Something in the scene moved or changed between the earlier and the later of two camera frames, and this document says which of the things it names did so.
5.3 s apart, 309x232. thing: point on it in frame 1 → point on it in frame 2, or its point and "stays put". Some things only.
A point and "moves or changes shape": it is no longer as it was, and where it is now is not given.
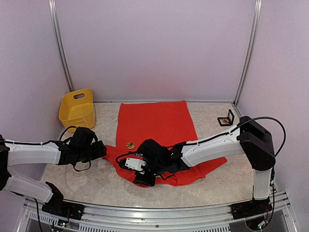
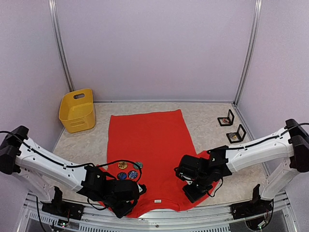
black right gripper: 142,181 → 193,196
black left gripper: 100,150 → 121,212
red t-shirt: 170,122 moves or changes shape
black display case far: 227,121 stays put
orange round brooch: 130,145 → 122,165
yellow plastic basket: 77,108 stays put
